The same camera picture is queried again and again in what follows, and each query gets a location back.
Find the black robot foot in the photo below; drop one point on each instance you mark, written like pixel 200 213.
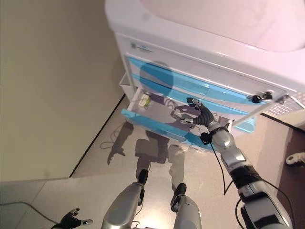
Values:
pixel 181 189
pixel 143 176

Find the black right robot foot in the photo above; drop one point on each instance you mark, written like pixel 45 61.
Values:
pixel 181 189

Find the green white medicine box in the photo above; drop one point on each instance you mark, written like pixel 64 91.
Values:
pixel 145 101

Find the silver robot leg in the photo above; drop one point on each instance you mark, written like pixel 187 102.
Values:
pixel 188 212
pixel 121 207

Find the silver left robot leg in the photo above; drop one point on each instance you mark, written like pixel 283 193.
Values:
pixel 121 207

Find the silver cart latch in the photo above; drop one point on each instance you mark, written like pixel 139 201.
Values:
pixel 281 99

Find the black left robot foot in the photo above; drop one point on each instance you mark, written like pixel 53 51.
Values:
pixel 143 176

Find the cart label sticker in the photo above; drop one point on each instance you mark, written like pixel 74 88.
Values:
pixel 141 47

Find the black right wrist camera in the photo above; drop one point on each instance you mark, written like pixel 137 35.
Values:
pixel 205 138

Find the white medical cart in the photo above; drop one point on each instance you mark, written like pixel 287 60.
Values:
pixel 190 35

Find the black hanging key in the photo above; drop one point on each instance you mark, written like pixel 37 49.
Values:
pixel 256 99

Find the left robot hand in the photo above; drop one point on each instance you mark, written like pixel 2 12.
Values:
pixel 69 220

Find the black key in lock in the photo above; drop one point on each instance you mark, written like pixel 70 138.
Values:
pixel 265 95

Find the silver right robot leg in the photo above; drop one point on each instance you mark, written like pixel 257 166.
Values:
pixel 188 212

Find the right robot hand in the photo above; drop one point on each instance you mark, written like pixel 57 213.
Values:
pixel 203 117

